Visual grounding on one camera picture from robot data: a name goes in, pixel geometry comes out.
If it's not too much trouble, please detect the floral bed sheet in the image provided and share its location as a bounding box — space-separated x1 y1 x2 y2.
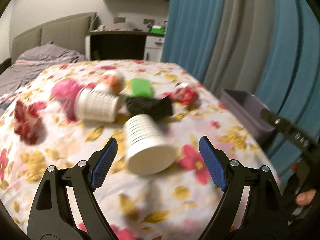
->
1 61 270 239

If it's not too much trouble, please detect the green grid paper cup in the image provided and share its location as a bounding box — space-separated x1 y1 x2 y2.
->
74 88 122 122

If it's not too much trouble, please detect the grey upholstered headboard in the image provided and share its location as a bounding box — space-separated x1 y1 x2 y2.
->
11 12 97 63

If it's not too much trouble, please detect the green foam net sleeve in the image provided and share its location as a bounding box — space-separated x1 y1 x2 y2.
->
129 77 154 98

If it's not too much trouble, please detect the blue and grey curtain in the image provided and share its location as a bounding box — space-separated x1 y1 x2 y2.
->
161 0 320 176

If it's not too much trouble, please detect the purple plastic trash bin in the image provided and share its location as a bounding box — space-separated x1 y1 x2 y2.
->
220 89 274 145

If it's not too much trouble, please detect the dark desk with drawers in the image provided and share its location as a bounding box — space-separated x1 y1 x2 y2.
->
85 30 164 62

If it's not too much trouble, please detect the black plastic bag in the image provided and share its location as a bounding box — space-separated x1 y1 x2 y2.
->
125 96 174 121

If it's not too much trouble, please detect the red white snack wrapper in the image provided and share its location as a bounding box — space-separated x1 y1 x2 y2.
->
169 83 199 106

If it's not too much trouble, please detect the green box on desk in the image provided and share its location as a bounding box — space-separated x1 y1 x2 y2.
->
150 25 165 35

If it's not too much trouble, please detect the right hand in glove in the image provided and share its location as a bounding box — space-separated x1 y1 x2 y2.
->
296 189 316 206

